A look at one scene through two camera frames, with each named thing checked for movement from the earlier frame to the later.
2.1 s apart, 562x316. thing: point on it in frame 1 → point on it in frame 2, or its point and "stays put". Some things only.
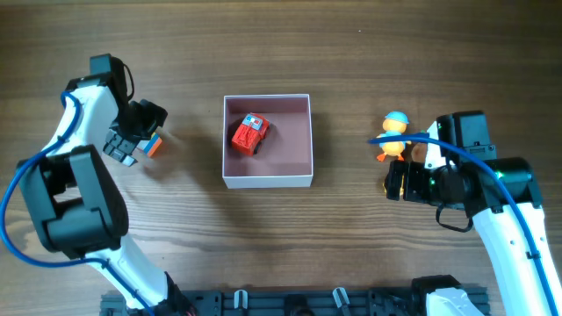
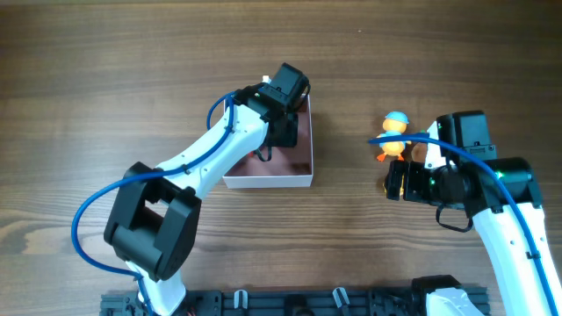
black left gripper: (122, 150) → (289, 138)
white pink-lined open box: (284, 158) stays put
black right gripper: (392, 183) stays put
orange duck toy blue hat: (394, 124) stays put
